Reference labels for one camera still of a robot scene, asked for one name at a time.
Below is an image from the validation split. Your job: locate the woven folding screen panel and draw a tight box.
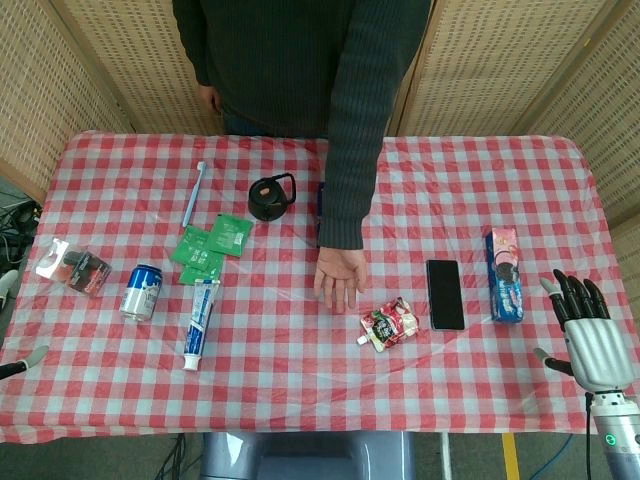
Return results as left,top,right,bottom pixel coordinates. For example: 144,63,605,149
0,0,137,204
514,0,640,331
58,0,227,136
387,0,624,139

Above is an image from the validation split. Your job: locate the light blue toothbrush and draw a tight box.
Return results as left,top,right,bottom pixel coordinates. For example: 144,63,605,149
181,160,208,229

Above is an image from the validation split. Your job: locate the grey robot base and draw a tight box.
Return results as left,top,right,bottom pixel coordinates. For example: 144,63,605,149
198,430,417,480

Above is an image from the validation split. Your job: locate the blue cable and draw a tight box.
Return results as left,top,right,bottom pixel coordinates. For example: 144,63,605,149
538,430,576,480

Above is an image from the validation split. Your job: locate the robot right five-finger hand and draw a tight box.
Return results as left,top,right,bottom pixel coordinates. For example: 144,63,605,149
533,269,634,392

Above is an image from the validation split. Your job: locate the person's open right hand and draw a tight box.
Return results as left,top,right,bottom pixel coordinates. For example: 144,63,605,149
313,246,370,315

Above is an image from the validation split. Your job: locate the blue white drink can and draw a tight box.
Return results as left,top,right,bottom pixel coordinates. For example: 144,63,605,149
118,263,165,322

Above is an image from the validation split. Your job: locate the blue pink cookie box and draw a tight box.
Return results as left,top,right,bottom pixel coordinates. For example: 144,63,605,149
485,226,526,323

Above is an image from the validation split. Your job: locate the black cast iron teapot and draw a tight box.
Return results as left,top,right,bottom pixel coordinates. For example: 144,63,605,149
247,171,297,223

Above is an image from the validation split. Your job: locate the red white checkered tablecloth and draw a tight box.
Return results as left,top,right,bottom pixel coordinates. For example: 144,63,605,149
0,130,640,446

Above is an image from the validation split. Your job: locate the large green sachet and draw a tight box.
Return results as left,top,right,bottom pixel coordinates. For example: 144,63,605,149
205,212,255,258

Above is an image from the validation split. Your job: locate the person's left hand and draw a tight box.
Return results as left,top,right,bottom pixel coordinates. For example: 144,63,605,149
198,83,224,116

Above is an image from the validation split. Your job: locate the person's dark sweater torso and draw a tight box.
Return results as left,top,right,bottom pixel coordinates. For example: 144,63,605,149
171,0,432,139

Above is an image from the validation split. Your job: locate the black smartphone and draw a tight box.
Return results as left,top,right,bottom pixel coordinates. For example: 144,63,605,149
425,258,467,332

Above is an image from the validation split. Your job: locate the black cable bundle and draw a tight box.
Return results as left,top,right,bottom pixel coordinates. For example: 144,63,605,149
0,175,42,271

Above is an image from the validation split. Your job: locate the person's right sleeved forearm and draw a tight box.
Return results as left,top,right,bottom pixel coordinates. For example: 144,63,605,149
317,0,432,251

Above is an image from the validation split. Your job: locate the black red packaged box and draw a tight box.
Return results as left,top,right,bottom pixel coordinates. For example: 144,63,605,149
34,237,113,299

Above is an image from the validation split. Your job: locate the red white jelly pouch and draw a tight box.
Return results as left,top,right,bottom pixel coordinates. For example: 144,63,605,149
356,296,420,354

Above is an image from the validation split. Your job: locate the small green sachet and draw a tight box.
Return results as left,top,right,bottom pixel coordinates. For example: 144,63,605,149
170,225,213,267
178,252,224,287

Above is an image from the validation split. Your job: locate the blue white toothpaste tube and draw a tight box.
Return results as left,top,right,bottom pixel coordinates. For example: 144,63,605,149
181,278,222,372

